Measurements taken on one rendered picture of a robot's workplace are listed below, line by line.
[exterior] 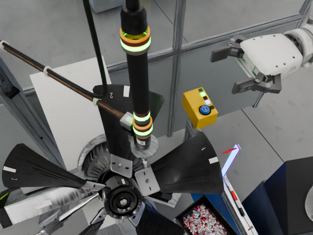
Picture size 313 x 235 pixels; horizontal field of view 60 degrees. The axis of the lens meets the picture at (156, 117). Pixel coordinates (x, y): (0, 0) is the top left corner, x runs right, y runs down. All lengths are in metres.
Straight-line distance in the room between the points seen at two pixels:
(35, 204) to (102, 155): 0.28
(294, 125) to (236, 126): 0.51
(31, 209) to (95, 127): 0.35
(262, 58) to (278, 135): 2.02
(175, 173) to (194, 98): 0.44
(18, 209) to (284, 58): 0.92
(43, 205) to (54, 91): 0.40
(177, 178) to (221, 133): 1.53
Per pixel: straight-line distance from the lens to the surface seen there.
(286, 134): 2.62
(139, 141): 0.64
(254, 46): 0.61
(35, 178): 0.89
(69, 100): 1.03
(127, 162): 0.87
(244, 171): 2.33
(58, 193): 1.03
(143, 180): 0.94
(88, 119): 1.05
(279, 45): 0.63
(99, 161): 0.98
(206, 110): 1.21
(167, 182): 0.93
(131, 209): 0.91
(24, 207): 1.07
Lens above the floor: 2.07
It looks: 57 degrees down
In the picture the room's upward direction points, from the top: straight up
